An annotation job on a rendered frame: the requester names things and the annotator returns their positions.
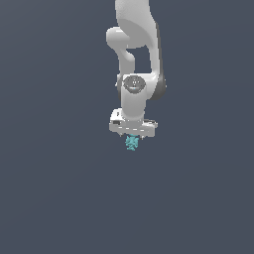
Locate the small teal object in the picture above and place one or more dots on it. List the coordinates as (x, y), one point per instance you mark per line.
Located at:
(132, 142)

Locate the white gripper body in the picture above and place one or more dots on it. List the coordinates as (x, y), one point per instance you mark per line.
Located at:
(132, 127)

